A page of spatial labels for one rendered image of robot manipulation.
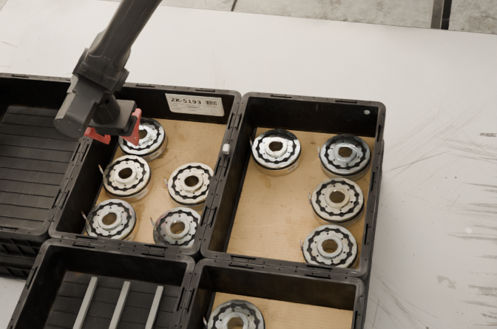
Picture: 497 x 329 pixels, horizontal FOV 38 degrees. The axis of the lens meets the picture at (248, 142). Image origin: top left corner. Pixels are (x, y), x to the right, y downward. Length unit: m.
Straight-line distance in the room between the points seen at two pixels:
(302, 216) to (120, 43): 0.54
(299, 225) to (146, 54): 0.77
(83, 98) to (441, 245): 0.79
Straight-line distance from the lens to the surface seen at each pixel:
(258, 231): 1.44
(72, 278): 1.48
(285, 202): 1.47
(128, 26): 1.09
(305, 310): 1.36
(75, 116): 1.27
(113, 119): 1.39
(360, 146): 1.51
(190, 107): 1.59
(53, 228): 1.43
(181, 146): 1.60
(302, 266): 1.28
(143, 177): 1.53
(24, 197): 1.63
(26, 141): 1.73
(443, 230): 1.60
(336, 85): 1.84
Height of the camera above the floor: 2.06
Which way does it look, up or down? 51 degrees down
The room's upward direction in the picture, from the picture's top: 11 degrees counter-clockwise
